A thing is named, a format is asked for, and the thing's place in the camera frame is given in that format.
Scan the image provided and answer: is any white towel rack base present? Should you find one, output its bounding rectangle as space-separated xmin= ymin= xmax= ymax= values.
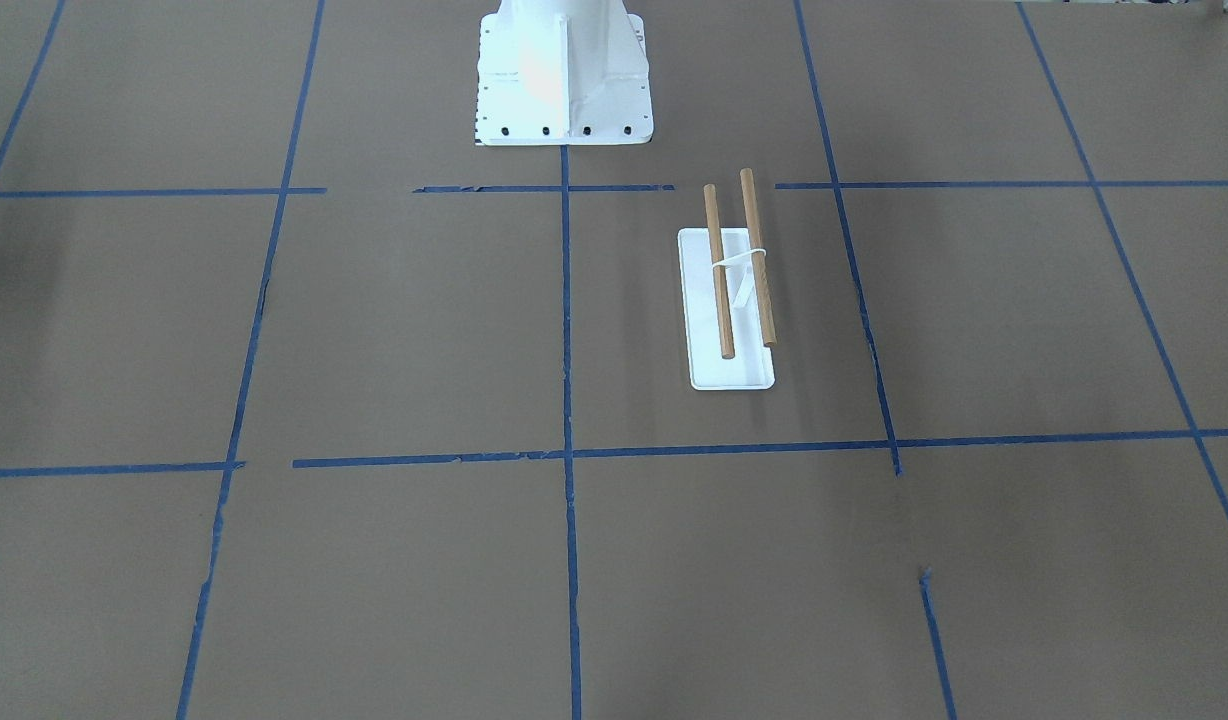
xmin=677 ymin=229 xmax=775 ymax=391

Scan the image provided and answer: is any wooden rack rod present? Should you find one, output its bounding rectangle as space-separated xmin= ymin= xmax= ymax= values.
xmin=739 ymin=167 xmax=777 ymax=348
xmin=704 ymin=183 xmax=736 ymax=360

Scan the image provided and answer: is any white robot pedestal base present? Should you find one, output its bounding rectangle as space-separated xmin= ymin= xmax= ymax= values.
xmin=474 ymin=1 xmax=655 ymax=147

